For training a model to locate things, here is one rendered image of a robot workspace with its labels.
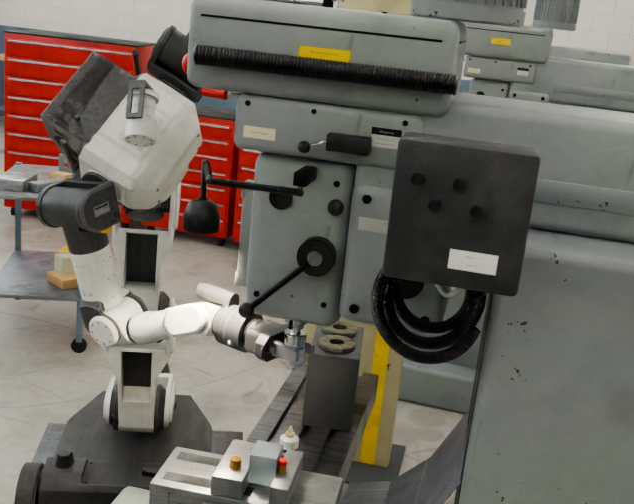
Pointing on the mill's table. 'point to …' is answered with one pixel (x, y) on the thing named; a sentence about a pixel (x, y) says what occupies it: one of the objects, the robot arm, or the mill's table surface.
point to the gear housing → (318, 128)
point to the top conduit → (290, 65)
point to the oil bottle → (289, 441)
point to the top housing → (287, 21)
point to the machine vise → (170, 493)
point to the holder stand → (332, 376)
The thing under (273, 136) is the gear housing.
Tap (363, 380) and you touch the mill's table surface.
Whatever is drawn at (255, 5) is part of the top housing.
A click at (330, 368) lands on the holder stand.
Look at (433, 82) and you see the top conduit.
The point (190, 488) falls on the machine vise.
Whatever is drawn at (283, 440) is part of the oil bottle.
